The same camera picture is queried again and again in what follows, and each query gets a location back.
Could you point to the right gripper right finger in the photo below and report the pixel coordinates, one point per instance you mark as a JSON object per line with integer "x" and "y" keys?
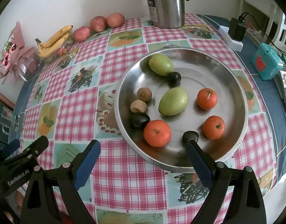
{"x": 246, "y": 204}

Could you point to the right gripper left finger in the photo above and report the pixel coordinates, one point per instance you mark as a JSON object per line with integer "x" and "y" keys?
{"x": 40, "y": 205}

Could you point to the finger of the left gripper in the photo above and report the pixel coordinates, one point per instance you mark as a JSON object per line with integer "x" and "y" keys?
{"x": 34, "y": 150}
{"x": 9, "y": 149}

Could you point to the dark plum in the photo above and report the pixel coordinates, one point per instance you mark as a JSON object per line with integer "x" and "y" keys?
{"x": 174, "y": 78}
{"x": 139, "y": 121}
{"x": 190, "y": 136}

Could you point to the clear glass mug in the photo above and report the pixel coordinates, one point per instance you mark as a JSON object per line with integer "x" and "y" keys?
{"x": 9, "y": 121}

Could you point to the pink checkered tablecloth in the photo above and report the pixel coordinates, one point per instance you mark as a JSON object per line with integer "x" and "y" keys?
{"x": 73, "y": 102}

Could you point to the orange tangerine right lower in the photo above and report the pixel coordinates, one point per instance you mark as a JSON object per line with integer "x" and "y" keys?
{"x": 214, "y": 127}

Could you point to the orange tangerine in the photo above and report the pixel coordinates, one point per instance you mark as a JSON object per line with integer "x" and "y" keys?
{"x": 207, "y": 98}
{"x": 214, "y": 127}
{"x": 157, "y": 133}

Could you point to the pink flower bouquet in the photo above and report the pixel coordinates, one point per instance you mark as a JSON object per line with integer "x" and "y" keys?
{"x": 18, "y": 61}

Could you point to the clear plastic fruit tray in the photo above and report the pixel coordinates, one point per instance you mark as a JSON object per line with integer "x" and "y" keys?
{"x": 62, "y": 50}

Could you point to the orange tangerine front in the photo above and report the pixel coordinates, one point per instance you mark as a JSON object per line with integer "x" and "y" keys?
{"x": 157, "y": 133}

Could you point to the brown kiwi lower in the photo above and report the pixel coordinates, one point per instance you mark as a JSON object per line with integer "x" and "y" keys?
{"x": 138, "y": 106}

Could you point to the brown kiwi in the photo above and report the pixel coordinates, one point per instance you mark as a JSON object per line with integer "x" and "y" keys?
{"x": 144, "y": 94}
{"x": 138, "y": 106}

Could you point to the yellow banana bunch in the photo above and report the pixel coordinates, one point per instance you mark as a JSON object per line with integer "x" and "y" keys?
{"x": 47, "y": 49}

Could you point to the orange tangerine right upper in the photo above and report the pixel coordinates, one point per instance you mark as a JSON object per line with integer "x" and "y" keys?
{"x": 207, "y": 98}

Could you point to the brown kiwi upper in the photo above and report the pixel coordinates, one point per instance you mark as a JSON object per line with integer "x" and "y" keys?
{"x": 144, "y": 94}

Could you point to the green pear lower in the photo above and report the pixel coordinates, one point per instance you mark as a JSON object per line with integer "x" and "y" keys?
{"x": 173, "y": 102}

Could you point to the green pear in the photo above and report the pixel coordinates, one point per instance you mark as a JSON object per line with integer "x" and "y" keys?
{"x": 173, "y": 102}
{"x": 161, "y": 64}

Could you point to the left red apple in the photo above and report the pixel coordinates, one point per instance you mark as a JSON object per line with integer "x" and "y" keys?
{"x": 82, "y": 34}

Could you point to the red apple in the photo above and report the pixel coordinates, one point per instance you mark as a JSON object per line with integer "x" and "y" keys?
{"x": 115, "y": 20}
{"x": 82, "y": 34}
{"x": 98, "y": 24}

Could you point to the silver metal plate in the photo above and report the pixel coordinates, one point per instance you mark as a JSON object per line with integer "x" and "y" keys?
{"x": 191, "y": 90}

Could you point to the middle red apple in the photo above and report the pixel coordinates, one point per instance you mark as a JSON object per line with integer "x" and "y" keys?
{"x": 98, "y": 24}

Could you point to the teal box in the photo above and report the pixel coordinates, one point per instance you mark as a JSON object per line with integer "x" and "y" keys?
{"x": 267, "y": 62}

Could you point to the dark plum on plate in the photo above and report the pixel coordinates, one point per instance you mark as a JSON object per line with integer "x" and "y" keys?
{"x": 174, "y": 78}

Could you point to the green pear upper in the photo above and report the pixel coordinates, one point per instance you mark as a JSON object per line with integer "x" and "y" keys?
{"x": 161, "y": 64}

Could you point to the right red apple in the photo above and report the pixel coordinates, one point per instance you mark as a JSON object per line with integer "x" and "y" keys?
{"x": 115, "y": 20}

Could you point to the white power strip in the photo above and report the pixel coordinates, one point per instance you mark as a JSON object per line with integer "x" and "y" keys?
{"x": 232, "y": 44}

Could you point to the white chair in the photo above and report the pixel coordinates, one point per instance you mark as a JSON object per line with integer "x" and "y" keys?
{"x": 269, "y": 19}

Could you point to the black power adapter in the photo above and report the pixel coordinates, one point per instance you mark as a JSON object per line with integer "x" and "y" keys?
{"x": 236, "y": 30}

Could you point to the stainless steel thermos jug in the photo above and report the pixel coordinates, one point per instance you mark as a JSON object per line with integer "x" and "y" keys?
{"x": 167, "y": 13}

